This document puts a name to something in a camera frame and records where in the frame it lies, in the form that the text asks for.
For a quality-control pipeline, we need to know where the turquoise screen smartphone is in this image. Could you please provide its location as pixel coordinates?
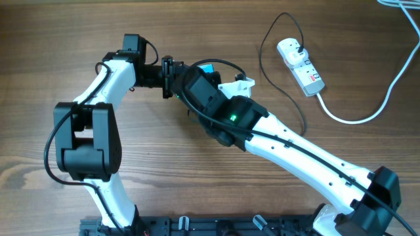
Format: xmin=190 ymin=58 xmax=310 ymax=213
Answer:
xmin=199 ymin=64 xmax=215 ymax=73

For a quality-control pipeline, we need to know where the black usb charging cable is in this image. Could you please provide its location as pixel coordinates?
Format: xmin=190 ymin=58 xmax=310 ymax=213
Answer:
xmin=259 ymin=12 xmax=308 ymax=137

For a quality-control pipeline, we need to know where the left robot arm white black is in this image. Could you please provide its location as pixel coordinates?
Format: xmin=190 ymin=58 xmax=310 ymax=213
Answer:
xmin=44 ymin=34 xmax=187 ymax=235

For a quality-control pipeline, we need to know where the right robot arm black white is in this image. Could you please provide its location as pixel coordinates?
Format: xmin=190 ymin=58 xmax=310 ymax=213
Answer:
xmin=176 ymin=66 xmax=401 ymax=235

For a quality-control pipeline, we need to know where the white usb charger plug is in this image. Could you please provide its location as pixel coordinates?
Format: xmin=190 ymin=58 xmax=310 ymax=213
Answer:
xmin=285 ymin=49 xmax=308 ymax=69

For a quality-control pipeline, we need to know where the white power strip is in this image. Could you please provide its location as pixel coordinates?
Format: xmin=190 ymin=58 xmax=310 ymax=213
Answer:
xmin=277 ymin=38 xmax=325 ymax=97

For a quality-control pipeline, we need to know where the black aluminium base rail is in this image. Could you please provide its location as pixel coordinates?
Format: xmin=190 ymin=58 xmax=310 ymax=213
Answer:
xmin=79 ymin=215 xmax=319 ymax=236

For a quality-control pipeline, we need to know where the white power strip cord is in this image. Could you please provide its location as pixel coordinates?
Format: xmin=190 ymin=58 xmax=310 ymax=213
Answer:
xmin=316 ymin=0 xmax=420 ymax=125

